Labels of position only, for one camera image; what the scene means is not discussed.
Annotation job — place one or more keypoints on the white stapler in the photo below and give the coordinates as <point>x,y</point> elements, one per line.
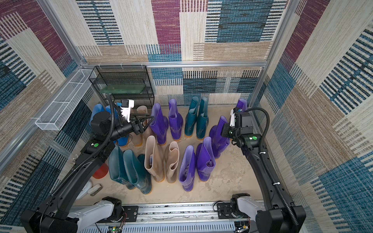
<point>95,189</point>

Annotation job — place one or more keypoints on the beige rain boot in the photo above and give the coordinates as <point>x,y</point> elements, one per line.
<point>144,110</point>
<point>137,140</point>
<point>154,159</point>

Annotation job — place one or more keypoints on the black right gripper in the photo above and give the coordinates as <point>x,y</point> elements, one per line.
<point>226,131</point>

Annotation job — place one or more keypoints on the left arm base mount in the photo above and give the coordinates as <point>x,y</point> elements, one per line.
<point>109,209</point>

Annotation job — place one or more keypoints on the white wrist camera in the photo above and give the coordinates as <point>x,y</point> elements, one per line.
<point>232,113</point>
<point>124,109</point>

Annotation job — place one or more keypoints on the white wire mesh basket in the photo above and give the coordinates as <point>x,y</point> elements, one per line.
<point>61,108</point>

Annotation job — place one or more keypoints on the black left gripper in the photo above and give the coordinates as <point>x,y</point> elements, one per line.
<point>139,126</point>

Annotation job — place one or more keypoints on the purple rain boot front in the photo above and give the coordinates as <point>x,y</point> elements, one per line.
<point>205,159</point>

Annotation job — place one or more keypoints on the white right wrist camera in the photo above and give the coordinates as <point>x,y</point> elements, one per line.
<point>232,113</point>

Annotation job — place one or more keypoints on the beige rain boot wall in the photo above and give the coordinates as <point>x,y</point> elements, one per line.
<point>172,154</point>

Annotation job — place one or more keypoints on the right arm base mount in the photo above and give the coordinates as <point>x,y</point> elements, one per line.
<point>236,209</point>

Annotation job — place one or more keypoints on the red pen holder cup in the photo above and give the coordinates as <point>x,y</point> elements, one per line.
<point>101,172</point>

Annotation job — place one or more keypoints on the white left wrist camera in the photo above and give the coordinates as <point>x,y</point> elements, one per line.
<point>124,109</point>

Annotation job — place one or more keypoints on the green tray on rack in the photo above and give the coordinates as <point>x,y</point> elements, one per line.
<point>123,89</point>

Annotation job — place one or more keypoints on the white round clock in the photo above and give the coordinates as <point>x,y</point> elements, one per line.
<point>85,190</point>

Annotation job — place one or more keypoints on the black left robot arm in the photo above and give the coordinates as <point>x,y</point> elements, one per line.
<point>54,214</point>

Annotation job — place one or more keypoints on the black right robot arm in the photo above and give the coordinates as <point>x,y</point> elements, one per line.
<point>280,213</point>

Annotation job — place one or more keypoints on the black wire mesh shelf rack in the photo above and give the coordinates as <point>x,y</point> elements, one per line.
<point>123,82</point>

